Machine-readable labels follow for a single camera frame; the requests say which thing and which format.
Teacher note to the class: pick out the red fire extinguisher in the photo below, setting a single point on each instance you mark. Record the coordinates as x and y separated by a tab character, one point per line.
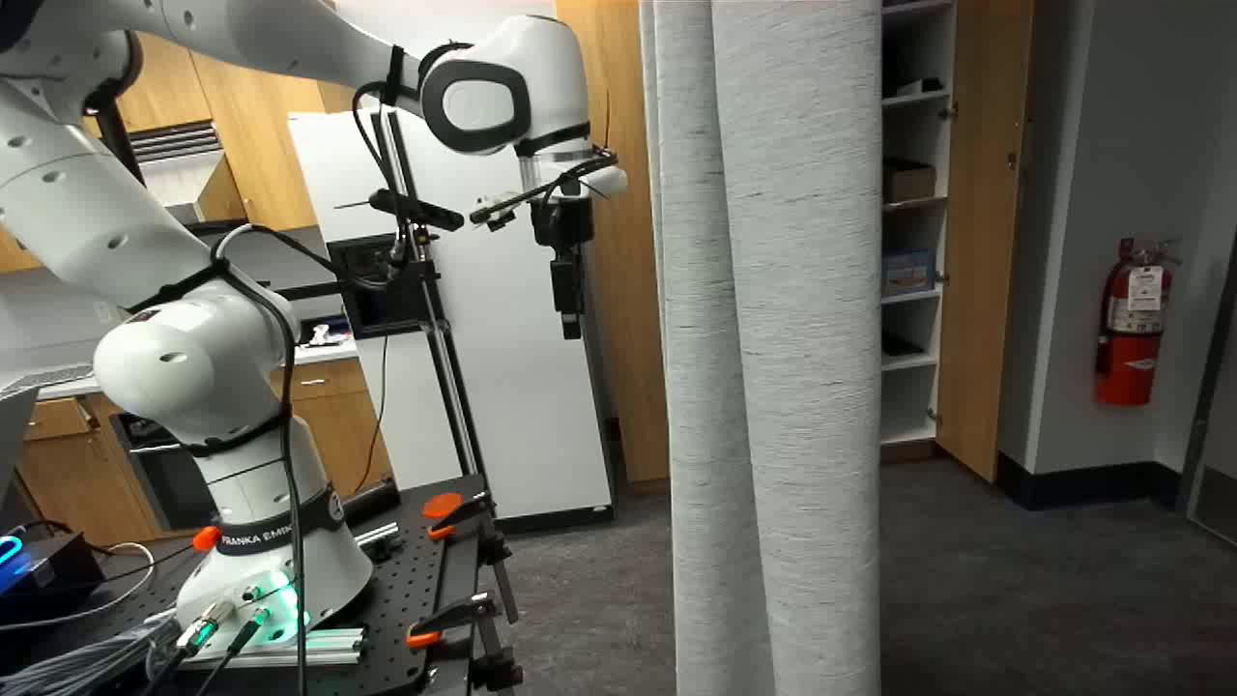
1130	331

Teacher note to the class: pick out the white refrigerator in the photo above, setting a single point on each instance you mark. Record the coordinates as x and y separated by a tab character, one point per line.
514	321

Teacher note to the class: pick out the white open shelf unit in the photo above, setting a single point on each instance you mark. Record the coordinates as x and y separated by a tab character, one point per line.
915	235

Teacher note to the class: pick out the tall wooden door panel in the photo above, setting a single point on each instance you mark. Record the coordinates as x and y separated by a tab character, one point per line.
984	235

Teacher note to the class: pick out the wooden wall cabinets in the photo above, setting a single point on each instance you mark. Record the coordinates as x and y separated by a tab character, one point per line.
243	128

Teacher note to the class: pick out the wooden base cabinets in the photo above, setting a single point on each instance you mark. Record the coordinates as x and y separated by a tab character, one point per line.
331	426

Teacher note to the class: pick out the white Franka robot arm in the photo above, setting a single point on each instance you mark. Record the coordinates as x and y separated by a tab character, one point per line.
156	244

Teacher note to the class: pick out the grey-white fabric curtain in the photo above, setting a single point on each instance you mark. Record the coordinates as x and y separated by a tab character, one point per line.
773	360

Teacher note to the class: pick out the blue storage box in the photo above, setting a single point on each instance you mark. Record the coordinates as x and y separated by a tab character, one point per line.
906	273

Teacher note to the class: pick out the wooden panel beside refrigerator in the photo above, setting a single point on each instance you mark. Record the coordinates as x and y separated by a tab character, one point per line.
620	285

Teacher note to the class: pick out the black perforated mounting table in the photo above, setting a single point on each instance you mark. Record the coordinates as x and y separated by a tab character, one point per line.
410	592

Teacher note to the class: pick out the brown cardboard box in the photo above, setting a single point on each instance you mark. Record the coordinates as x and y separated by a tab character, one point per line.
911	178

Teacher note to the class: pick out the black camera tripod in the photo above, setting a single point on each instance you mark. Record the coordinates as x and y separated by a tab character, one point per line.
420	255

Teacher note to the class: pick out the black electronics box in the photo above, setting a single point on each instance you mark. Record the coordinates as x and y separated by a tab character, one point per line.
53	574

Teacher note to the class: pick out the black box appliance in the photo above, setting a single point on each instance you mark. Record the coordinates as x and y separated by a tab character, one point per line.
368	291

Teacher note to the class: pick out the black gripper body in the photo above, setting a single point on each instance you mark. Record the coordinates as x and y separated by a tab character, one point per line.
560	224

